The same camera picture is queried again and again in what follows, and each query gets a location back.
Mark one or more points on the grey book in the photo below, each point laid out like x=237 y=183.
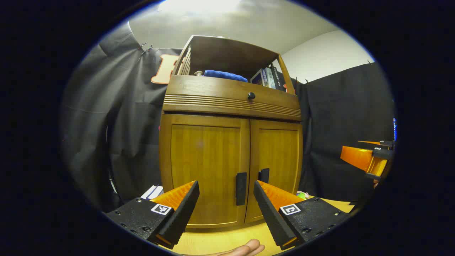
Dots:
x=271 y=78

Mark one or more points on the blue and white book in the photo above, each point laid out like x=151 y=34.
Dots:
x=152 y=192

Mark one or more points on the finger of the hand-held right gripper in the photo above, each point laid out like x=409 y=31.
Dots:
x=369 y=143
x=357 y=158

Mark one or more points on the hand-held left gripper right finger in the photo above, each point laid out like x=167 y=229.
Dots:
x=270 y=217

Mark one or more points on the black round drawer knob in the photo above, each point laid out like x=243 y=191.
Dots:
x=251 y=95

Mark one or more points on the wooden cabinet door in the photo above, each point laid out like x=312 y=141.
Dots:
x=280 y=156
x=206 y=167

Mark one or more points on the black backdrop cloth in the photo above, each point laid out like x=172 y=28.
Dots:
x=106 y=106

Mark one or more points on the blue folded cloth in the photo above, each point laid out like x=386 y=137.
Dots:
x=224 y=75

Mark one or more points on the wooden cabinet drawer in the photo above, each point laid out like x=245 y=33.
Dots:
x=213 y=94

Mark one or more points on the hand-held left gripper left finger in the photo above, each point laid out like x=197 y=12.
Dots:
x=183 y=213

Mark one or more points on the dark blue book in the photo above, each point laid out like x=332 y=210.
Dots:
x=258 y=77

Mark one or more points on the wooden double-door shoe cabinet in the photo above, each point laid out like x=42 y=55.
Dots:
x=213 y=106

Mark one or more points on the pink green plush toy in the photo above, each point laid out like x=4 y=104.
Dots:
x=301 y=195

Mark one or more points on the ceiling light panel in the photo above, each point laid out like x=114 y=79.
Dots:
x=199 y=5

